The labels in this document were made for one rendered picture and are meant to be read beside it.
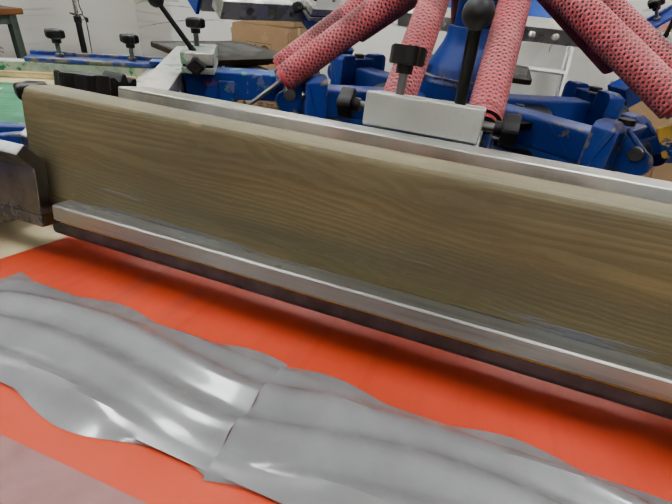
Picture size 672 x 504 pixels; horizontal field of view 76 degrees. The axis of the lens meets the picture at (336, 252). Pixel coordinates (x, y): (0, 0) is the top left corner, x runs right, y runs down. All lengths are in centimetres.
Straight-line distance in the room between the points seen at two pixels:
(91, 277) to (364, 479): 21
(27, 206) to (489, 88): 54
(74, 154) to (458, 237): 23
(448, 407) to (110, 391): 15
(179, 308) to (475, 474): 18
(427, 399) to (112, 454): 14
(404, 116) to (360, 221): 28
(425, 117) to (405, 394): 32
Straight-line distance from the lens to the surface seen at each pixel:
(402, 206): 21
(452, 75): 96
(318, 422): 19
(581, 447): 24
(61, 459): 19
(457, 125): 47
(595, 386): 26
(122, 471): 19
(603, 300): 22
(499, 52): 70
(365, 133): 43
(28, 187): 33
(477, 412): 23
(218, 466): 18
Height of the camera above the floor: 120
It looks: 32 degrees down
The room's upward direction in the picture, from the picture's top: 6 degrees clockwise
